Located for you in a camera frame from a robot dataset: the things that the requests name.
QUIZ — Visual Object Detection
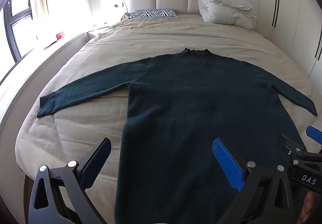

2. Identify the dark framed window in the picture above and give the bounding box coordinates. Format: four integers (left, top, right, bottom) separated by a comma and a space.
0, 0, 34, 63

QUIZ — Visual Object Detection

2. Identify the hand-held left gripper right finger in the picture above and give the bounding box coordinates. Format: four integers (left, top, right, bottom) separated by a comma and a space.
212, 138, 296, 224

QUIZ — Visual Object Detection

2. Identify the white bedside table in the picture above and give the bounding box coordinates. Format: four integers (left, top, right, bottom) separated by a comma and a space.
87, 24, 109, 39

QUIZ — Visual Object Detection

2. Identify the dark teal knit sweater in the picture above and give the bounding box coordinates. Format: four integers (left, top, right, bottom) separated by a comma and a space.
36, 48, 318, 224

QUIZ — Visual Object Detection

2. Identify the bed with beige sheet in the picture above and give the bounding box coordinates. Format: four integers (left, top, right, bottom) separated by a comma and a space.
0, 13, 322, 224

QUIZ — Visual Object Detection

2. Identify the zebra print pillow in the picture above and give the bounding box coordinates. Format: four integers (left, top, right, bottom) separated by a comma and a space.
128, 9, 177, 20

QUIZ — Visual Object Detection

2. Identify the white bundled duvet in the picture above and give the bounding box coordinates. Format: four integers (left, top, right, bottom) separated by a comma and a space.
198, 0, 257, 29

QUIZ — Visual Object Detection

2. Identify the person's right hand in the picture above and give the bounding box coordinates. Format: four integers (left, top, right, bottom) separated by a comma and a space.
302, 190, 316, 221

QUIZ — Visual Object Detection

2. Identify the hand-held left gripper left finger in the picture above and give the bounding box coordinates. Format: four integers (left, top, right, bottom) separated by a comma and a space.
28, 137, 112, 224

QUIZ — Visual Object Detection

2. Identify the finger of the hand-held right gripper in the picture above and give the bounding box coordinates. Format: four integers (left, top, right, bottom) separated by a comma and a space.
305, 126, 322, 144
280, 134, 308, 157

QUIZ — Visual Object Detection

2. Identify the white wardrobe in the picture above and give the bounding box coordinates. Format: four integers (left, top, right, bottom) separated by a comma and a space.
260, 0, 322, 78

